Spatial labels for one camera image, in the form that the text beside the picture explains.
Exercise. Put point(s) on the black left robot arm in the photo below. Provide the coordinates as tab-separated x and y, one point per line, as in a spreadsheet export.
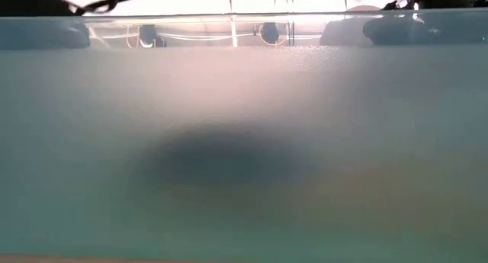
30	2

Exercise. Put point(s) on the teal translucent plastic bin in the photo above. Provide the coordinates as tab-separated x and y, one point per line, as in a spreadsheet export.
244	103

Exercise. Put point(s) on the dark rounded fixture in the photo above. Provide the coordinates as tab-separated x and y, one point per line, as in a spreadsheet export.
148	36
270	33

